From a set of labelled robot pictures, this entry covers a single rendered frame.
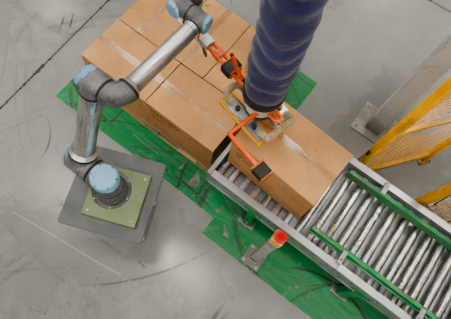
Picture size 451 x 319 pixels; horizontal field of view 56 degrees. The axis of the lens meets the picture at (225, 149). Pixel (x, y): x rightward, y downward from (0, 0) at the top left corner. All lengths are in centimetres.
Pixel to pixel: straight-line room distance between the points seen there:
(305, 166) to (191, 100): 98
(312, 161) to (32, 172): 216
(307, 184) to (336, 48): 191
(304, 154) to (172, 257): 133
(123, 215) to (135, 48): 130
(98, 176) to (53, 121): 148
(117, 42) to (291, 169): 161
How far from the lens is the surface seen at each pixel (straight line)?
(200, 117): 298
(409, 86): 319
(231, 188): 277
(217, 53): 241
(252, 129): 235
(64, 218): 266
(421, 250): 310
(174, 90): 307
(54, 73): 393
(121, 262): 331
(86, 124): 213
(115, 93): 189
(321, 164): 254
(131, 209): 253
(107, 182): 231
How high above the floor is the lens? 326
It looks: 70 degrees down
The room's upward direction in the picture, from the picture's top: 12 degrees clockwise
